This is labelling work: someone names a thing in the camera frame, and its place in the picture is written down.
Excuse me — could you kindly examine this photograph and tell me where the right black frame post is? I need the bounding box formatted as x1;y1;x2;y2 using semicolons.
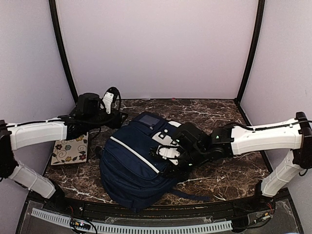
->
234;0;266;105

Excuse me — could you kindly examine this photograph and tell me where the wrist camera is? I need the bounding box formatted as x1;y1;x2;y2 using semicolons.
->
100;87;121;115
149;145;181;160

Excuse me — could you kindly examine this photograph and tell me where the black frame post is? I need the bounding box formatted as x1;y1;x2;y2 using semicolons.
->
48;0;78;103
234;0;266;105

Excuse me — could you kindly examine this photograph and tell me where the navy blue student backpack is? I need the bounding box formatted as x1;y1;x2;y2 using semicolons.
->
99;112;210;213

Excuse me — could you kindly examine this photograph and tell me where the floral pattern notebook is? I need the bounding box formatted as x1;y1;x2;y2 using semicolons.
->
50;133;89;166

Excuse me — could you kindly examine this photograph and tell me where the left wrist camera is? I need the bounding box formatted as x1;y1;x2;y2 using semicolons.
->
100;87;121;115

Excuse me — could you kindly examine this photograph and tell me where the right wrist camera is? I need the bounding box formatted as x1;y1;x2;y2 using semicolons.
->
149;145;181;160

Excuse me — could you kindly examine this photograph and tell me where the black curved front rail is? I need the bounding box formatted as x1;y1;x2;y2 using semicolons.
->
24;187;293;221

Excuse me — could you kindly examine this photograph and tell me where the grey slotted cable duct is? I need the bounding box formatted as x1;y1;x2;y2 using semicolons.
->
31;208;233;234

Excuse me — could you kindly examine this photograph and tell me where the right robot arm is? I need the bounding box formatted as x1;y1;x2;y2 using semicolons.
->
156;112;312;212

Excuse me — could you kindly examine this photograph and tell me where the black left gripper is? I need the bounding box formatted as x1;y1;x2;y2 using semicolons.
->
86;108;129;131

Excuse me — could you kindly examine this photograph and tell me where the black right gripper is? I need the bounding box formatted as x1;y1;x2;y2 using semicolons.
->
162;144;207;181

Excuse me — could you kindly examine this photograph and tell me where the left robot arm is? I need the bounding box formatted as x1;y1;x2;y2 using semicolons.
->
0;87;128;213

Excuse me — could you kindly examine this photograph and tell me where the left black frame post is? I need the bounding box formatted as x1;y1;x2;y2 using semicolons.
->
48;0;78;103

